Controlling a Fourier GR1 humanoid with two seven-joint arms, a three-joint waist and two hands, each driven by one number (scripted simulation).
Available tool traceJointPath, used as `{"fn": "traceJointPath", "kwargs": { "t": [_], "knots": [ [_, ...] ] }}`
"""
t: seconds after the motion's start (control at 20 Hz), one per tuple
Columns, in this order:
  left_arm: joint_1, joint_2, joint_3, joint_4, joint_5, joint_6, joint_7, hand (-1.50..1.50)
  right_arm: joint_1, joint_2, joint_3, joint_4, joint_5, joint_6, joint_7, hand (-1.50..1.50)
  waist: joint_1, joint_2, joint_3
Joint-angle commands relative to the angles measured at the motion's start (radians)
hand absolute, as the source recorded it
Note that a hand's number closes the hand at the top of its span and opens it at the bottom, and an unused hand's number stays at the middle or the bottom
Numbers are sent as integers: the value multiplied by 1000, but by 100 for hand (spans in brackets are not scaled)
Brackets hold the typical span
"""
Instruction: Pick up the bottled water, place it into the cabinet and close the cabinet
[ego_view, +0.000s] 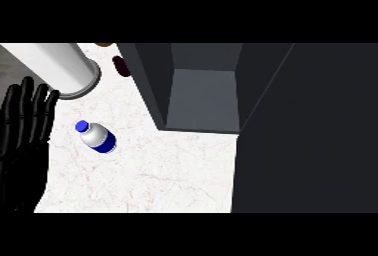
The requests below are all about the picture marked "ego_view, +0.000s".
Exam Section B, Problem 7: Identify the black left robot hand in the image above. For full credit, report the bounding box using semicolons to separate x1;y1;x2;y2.
0;76;60;214

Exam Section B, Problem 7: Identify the dark grey open cabinet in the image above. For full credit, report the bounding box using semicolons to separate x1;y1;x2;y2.
115;42;295;135

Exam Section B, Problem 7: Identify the blue capped water bottle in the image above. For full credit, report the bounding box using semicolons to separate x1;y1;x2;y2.
73;120;117;155

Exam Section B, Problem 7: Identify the dark maroon object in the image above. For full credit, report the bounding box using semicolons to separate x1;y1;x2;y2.
110;55;132;78

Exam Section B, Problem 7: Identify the dark grey cabinet door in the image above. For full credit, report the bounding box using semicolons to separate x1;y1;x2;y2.
230;42;378;214

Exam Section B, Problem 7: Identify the white cylinder with grey rim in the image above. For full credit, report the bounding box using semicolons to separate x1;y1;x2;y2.
0;42;103;101

